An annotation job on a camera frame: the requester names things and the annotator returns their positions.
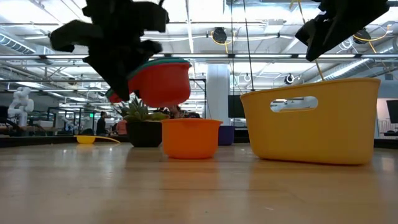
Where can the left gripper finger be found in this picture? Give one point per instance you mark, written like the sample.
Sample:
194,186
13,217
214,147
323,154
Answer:
133,53
102,59

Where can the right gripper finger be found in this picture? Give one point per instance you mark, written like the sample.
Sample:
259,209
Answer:
323,34

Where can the green measuring cup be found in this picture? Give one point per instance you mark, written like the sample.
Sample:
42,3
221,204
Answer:
171,61

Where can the red measuring cup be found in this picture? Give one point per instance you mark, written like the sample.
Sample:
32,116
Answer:
161,87

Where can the yellow measuring cup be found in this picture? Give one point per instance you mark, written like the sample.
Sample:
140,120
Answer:
85,139

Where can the yellow plastic basket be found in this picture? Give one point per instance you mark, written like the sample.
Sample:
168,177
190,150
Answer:
311,137

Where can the orange measuring cup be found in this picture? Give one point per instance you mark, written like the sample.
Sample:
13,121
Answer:
189,140

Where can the dark blue measuring cup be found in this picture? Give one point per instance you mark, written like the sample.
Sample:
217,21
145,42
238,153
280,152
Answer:
227,135

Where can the person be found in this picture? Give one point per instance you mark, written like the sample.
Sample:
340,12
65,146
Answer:
101,124
177,112

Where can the succulent plant in black pot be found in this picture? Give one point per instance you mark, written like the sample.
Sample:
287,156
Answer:
144,135

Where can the white round pillar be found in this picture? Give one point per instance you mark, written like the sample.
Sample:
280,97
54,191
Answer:
219,93

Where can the black monitor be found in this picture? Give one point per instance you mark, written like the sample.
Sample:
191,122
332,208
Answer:
393,110
234,107

